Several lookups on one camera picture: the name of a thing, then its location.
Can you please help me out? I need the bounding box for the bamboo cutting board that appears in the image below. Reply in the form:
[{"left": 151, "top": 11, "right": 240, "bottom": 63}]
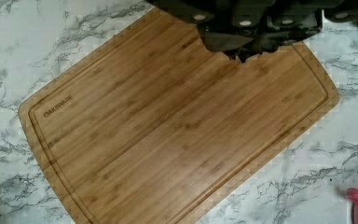
[{"left": 19, "top": 9, "right": 339, "bottom": 224}]

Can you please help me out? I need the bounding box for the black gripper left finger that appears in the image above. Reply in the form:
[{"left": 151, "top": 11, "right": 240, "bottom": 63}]
[{"left": 199, "top": 20, "right": 255, "bottom": 61}]

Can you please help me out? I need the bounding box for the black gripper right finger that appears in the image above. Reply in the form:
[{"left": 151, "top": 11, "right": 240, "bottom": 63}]
[{"left": 245, "top": 9, "right": 323, "bottom": 59}]

